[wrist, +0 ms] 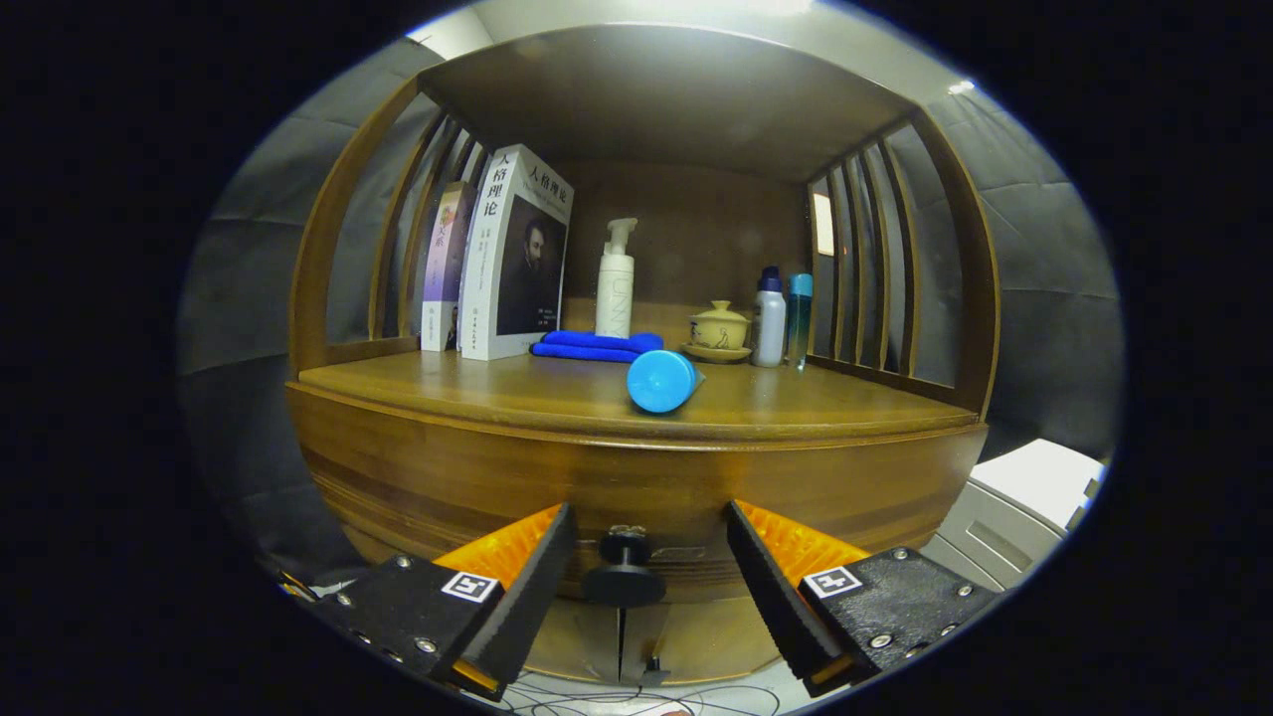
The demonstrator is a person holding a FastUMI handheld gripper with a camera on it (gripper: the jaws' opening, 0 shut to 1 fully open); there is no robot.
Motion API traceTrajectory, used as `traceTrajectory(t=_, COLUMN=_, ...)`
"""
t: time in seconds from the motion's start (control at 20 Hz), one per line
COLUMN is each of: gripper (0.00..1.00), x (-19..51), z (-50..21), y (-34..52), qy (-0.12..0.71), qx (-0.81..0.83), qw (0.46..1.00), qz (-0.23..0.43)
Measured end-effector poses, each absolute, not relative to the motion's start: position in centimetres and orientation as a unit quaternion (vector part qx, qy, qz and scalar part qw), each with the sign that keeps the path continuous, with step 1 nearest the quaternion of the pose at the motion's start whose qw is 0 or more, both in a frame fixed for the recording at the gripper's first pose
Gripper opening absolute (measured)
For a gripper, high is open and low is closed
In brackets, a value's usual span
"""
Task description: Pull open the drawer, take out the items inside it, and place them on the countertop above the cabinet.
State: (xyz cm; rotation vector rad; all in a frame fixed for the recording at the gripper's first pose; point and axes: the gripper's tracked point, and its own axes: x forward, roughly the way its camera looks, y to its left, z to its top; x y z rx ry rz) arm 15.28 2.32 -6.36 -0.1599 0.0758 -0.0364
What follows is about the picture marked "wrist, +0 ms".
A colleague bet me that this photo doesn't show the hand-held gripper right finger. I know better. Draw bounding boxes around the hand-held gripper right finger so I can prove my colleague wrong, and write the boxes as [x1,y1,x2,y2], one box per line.
[724,500,999,699]

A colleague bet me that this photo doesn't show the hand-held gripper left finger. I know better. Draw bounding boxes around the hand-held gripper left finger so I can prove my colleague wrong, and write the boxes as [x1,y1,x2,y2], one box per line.
[298,502,578,705]

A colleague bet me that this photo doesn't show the wooden drawer with black knob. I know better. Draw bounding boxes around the wooden drawer with black knob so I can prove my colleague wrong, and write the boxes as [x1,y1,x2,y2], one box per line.
[285,383,989,610]

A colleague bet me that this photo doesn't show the blue cosmetic tube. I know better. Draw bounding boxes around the blue cosmetic tube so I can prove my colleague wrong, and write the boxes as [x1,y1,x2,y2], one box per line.
[626,349,707,415]

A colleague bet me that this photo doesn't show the wooden countertop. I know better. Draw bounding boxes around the wooden countertop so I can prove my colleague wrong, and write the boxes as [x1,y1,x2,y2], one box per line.
[298,298,981,444]

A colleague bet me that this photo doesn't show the white drawer cabinet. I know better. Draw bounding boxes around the white drawer cabinet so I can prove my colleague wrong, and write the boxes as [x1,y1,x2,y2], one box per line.
[920,439,1107,593]

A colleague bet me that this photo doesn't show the wooden cabinet with slatted sides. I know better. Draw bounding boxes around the wooden cabinet with slatted sides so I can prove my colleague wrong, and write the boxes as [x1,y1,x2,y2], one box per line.
[285,22,1000,687]

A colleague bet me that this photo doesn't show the blue folded cloth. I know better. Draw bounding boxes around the blue folded cloth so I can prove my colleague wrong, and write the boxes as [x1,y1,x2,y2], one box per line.
[529,330,665,364]

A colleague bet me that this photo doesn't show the white bottle with blue cap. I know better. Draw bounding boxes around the white bottle with blue cap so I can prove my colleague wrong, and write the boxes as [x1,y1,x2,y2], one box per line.
[753,266,788,369]

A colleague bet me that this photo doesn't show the yellow lidded teacup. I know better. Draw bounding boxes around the yellow lidded teacup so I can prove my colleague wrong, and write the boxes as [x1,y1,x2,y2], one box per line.
[688,300,751,350]

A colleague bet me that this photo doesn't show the teal clear bottle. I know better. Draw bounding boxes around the teal clear bottle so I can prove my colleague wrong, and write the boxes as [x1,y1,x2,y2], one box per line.
[787,273,815,371]

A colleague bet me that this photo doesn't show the white pump bottle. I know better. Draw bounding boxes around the white pump bottle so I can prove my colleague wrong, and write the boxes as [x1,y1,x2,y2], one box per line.
[595,218,638,339]

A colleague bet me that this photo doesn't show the white book with portrait cover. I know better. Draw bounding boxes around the white book with portrait cover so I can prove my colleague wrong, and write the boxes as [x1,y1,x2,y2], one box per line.
[458,144,576,362]

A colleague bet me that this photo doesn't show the purple book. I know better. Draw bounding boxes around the purple book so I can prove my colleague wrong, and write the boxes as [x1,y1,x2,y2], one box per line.
[421,181,476,353]

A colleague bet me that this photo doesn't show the black floor cables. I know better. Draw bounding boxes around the black floor cables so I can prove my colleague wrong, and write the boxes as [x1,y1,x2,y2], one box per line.
[497,671,782,716]

